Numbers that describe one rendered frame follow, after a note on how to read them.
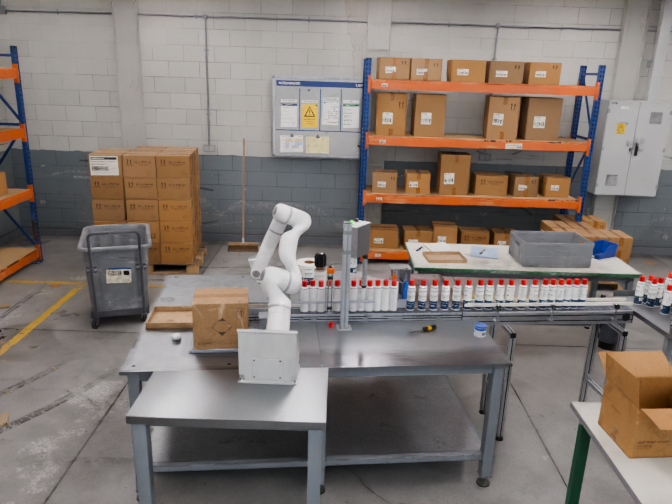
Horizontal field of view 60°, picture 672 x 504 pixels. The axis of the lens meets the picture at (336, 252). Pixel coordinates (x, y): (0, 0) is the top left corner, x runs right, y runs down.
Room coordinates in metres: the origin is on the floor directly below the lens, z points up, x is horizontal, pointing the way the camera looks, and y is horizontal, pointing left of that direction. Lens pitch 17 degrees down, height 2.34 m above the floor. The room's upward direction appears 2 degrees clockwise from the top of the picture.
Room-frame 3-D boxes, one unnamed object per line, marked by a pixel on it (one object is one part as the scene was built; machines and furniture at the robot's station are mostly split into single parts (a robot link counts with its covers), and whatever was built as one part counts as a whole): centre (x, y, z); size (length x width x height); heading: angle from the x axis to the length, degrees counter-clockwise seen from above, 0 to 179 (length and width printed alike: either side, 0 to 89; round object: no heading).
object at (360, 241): (3.38, -0.12, 1.38); 0.17 x 0.10 x 0.19; 151
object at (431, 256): (4.87, -0.95, 0.82); 0.34 x 0.24 x 0.03; 96
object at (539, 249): (4.91, -1.87, 0.91); 0.60 x 0.40 x 0.22; 93
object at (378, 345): (3.54, 0.13, 0.82); 2.10 x 1.50 x 0.02; 96
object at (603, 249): (5.11, -2.41, 0.86); 0.26 x 0.17 x 0.12; 119
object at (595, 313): (3.60, -1.40, 0.47); 1.17 x 0.38 x 0.94; 96
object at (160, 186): (6.83, 2.24, 0.70); 1.20 x 0.82 x 1.39; 96
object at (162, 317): (3.34, 0.99, 0.85); 0.30 x 0.26 x 0.04; 96
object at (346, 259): (3.31, -0.06, 1.16); 0.04 x 0.04 x 0.67; 6
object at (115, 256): (5.28, 2.07, 0.48); 0.89 x 0.63 x 0.96; 19
